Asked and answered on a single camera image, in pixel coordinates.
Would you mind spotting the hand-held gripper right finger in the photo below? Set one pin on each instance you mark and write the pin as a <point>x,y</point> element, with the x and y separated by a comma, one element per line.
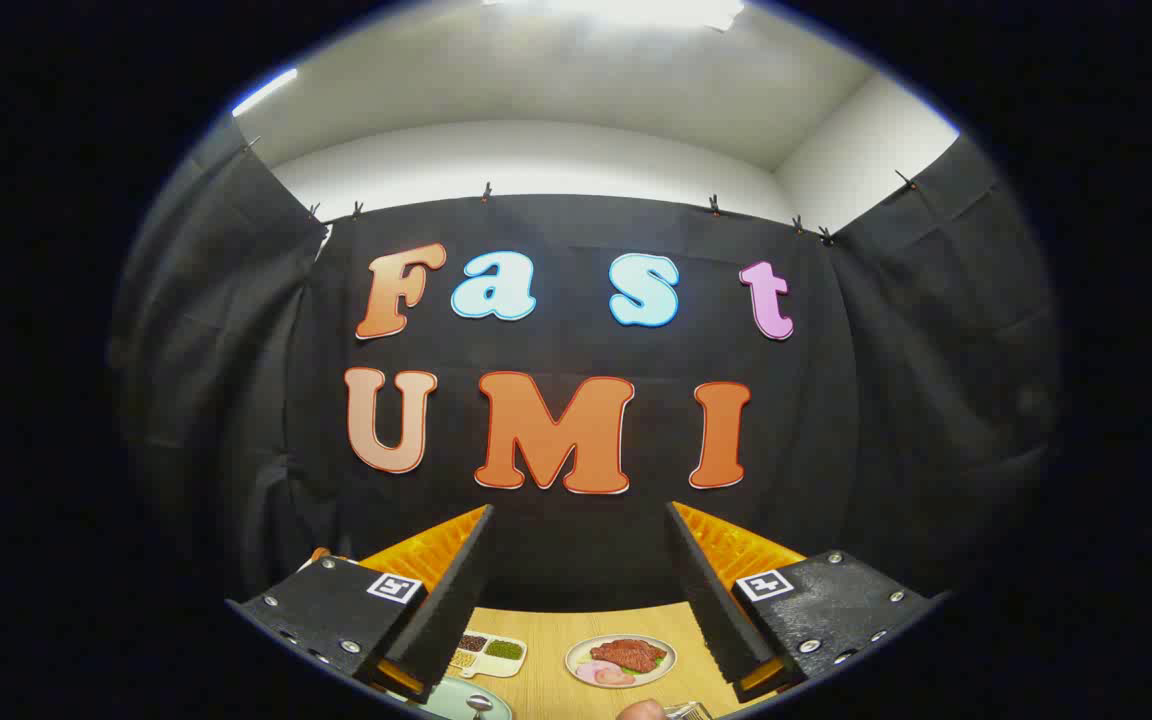
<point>711,600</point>

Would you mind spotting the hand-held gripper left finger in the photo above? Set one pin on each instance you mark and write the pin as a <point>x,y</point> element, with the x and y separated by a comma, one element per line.
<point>451,610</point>

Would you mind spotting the dark brown beans pile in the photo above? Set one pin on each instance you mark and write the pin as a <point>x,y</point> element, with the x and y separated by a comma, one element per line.
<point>473,642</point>

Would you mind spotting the yellow soybeans pile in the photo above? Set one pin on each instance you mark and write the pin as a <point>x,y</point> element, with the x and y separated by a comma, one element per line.
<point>461,659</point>

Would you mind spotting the green mung beans pile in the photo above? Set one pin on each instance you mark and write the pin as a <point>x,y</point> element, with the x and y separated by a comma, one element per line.
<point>504,650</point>

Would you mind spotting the white divided snack tray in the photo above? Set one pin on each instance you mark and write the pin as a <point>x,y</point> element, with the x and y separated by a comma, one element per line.
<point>496,666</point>

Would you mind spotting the beige round dinner plate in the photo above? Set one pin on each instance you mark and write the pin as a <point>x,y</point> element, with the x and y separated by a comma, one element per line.
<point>661,668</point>

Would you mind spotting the light blue round plate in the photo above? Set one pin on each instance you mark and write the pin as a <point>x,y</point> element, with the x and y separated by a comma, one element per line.
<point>451,698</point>

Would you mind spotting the brown steak piece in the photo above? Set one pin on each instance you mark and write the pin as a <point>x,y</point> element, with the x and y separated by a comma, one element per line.
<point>628,654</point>

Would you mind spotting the reddish pink ham slice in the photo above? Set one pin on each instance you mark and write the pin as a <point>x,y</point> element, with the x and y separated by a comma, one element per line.
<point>616,678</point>

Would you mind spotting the pale pink ham slice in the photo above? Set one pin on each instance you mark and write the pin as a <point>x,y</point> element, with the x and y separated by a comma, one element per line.
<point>588,672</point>

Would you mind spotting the row of black cloth clips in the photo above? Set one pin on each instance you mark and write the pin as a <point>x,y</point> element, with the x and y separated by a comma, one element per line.
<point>486,190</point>

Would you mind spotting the bright ceiling light panel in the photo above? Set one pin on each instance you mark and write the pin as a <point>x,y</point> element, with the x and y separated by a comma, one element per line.
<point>636,10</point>

